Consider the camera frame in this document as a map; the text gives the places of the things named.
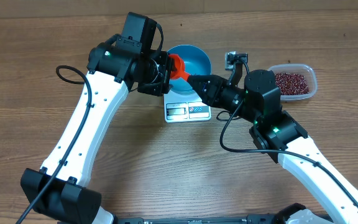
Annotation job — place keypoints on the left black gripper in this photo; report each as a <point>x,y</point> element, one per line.
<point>166,63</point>

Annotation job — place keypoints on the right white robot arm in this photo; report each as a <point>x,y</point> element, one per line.
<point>277,134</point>

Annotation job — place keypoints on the teal blue bowl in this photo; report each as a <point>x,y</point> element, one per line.
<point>196,62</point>

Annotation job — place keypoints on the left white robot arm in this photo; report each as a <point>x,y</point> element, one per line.
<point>124,63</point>

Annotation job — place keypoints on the red measuring scoop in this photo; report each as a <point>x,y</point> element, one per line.
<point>178,69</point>

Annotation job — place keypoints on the white digital kitchen scale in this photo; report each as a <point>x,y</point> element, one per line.
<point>182,104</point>

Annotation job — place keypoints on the clear plastic bean container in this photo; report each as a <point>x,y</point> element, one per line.
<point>302,69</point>

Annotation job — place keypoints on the red beans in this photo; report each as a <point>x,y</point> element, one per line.
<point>291,84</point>

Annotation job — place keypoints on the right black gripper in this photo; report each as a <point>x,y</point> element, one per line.
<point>212,96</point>

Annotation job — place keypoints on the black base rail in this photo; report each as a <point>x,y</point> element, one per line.
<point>295,213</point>

